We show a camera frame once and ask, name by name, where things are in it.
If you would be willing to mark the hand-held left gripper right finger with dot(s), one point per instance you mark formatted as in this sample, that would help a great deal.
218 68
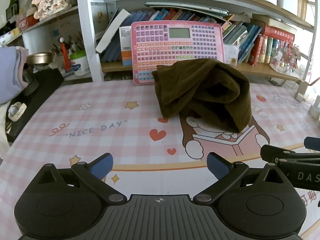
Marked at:
216 166

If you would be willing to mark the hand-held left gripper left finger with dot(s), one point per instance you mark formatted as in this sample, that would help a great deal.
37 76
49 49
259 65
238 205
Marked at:
103 166

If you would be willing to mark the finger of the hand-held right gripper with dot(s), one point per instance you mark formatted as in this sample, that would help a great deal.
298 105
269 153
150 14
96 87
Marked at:
312 143
272 152

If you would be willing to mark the brown cloth garment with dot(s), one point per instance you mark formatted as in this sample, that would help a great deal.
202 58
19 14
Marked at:
212 92

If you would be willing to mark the pink checked cartoon desk mat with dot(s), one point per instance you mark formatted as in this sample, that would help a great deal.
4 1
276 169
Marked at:
87 130

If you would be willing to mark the anime figurine display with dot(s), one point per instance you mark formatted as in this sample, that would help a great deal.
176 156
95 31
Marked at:
290 57

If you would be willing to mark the black case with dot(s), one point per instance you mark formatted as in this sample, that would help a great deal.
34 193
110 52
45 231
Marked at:
42 85

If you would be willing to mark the white wristwatch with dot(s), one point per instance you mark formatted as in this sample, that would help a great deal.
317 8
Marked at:
15 111

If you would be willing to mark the small white box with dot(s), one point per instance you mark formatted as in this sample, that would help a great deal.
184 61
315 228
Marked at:
231 53

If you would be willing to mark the red boxed book set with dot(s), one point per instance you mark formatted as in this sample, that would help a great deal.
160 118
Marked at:
277 36

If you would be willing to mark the dark glass jar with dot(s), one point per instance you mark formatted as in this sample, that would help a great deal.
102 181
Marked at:
30 80

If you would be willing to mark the orange and white box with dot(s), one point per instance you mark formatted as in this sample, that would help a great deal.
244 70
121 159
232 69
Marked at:
126 52

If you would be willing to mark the stack of teal thin books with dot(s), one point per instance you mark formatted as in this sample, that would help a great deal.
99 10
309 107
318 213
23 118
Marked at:
242 40

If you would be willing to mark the red tassel ornament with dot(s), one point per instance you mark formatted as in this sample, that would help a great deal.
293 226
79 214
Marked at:
65 55

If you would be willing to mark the holder with pens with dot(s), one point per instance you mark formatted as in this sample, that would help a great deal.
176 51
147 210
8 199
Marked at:
75 45

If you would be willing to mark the brass bowl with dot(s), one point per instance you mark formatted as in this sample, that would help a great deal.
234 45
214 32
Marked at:
38 58

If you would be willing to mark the pink toy keyboard tablet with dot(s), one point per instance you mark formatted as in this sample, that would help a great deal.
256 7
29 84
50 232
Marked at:
155 50

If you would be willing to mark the lavender garment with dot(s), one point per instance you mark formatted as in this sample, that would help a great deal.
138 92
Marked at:
10 75

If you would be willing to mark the thick white-paged book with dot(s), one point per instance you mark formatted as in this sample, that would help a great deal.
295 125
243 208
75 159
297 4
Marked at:
112 30

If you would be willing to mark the white metal bookshelf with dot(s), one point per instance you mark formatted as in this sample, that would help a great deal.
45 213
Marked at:
86 30

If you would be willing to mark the row of colourful books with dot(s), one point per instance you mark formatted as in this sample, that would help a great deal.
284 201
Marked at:
180 15

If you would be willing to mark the grey laptop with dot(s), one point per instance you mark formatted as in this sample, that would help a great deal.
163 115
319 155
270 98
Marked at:
200 7

